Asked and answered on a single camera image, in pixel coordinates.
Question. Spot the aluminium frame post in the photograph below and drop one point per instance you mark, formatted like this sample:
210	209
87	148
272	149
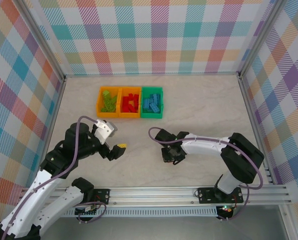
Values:
261	37
41	37

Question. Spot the grey metal panel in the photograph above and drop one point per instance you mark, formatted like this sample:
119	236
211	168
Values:
151	228

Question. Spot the aluminium side rail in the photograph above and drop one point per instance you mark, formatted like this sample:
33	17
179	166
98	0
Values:
55	110
253	120

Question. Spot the orange plastic bin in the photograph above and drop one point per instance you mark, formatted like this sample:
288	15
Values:
130	115
98	113

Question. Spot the green lego brick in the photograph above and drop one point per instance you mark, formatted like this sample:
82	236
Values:
112	107
104	108
105	94
110	100

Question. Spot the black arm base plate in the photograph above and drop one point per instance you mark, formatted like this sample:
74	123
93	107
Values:
205	195
102	196

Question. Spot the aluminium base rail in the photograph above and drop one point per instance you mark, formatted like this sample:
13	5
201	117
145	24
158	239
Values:
151	196

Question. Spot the small circuit board with LED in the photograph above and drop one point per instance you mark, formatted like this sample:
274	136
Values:
226	209

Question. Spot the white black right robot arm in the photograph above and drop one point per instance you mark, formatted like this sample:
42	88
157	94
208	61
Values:
203	145

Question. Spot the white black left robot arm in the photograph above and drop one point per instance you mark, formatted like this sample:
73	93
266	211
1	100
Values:
39	190

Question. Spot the aluminium back rail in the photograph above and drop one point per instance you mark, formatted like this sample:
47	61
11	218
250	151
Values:
151	74

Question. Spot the green plastic bin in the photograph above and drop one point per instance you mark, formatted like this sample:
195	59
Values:
151	115

